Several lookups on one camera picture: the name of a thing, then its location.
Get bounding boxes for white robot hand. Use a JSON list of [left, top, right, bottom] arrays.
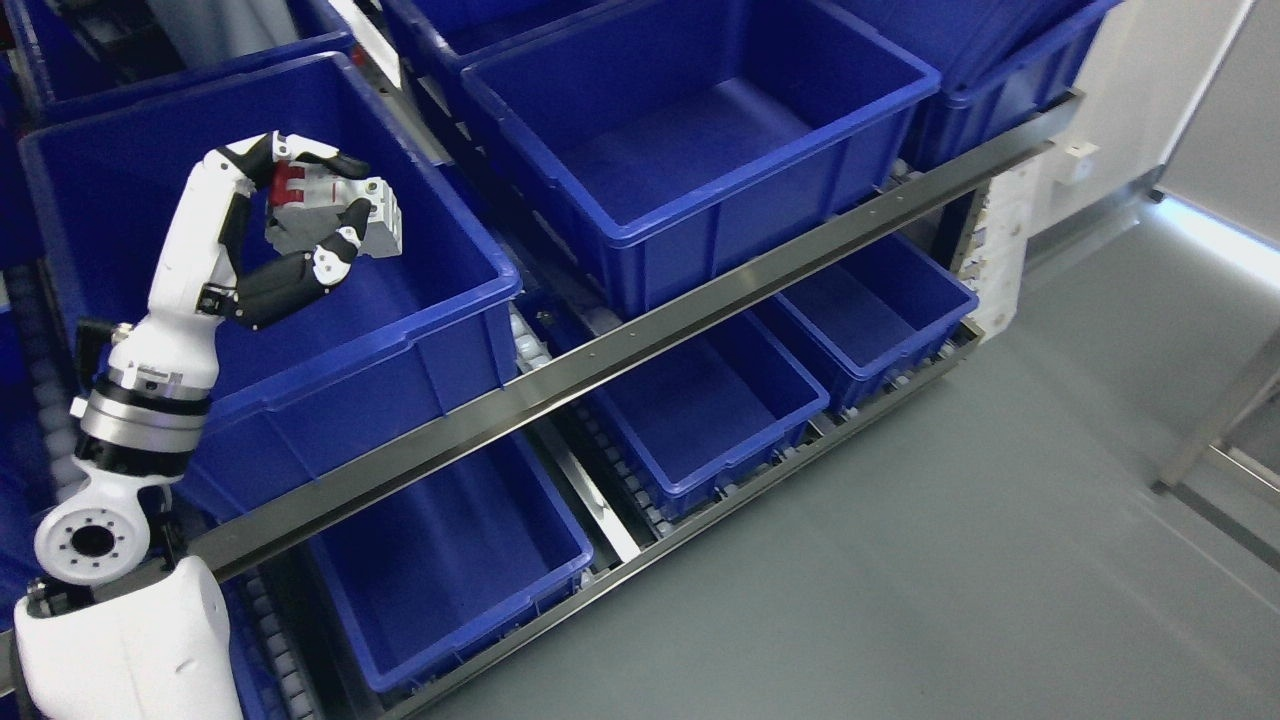
[[108, 131, 371, 396]]

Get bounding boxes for grey red circuit breaker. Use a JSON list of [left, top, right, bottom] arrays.
[[265, 161, 403, 258]]

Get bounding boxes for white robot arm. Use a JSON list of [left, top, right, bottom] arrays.
[[12, 131, 376, 719]]

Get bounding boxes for blue bin upper left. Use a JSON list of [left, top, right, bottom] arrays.
[[18, 53, 521, 521]]

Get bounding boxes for blue bin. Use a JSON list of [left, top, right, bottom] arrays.
[[841, 1, 1117, 170], [588, 311, 829, 521], [753, 234, 979, 414], [18, 53, 521, 521], [308, 434, 594, 694], [460, 1, 941, 319]]

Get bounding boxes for blue bin lower left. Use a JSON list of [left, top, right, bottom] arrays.
[[308, 434, 594, 694]]

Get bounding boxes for blue bin upper centre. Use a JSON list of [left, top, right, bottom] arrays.
[[460, 1, 941, 319]]

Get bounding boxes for blue bin lower centre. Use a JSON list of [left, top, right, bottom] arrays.
[[588, 311, 829, 521]]

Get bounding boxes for blue bin lower right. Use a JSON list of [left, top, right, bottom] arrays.
[[753, 234, 979, 414]]

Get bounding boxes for blue bin upper right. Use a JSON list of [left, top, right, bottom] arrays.
[[841, 1, 1117, 170]]

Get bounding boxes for steel shelf rail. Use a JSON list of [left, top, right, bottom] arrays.
[[189, 88, 1085, 580]]

